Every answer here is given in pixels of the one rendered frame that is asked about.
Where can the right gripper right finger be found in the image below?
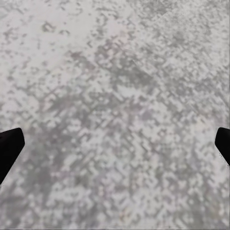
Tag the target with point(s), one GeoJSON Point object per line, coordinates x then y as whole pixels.
{"type": "Point", "coordinates": [222, 142]}

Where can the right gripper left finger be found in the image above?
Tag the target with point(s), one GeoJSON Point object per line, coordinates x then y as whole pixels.
{"type": "Point", "coordinates": [11, 144]}

